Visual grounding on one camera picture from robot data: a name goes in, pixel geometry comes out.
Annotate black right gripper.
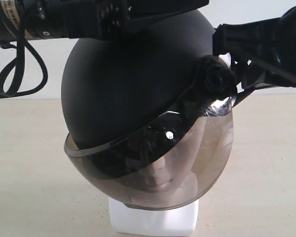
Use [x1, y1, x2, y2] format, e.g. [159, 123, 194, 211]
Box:
[64, 0, 209, 40]

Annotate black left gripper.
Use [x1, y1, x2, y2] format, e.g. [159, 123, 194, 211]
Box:
[213, 5, 296, 107]

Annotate black helmet with tinted visor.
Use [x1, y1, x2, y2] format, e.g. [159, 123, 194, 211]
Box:
[61, 11, 237, 205]

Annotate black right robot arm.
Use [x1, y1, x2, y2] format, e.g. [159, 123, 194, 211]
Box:
[0, 0, 209, 99]

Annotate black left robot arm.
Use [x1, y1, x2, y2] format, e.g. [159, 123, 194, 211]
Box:
[213, 6, 296, 89]

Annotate white mannequin head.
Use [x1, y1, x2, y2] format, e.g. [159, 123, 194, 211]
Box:
[108, 138, 200, 234]

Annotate black looped cable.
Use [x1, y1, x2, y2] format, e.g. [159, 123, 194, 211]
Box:
[0, 7, 48, 100]

